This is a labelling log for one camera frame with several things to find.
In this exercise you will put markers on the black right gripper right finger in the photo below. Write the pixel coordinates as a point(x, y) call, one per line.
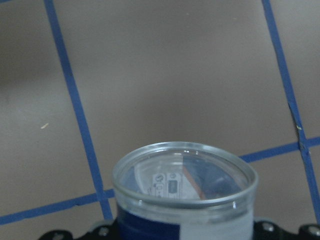
point(264, 229)

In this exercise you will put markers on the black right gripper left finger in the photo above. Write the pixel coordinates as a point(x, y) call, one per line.
point(100, 230)

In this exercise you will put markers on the clear Wilson tennis ball can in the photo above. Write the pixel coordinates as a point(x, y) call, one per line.
point(184, 191)

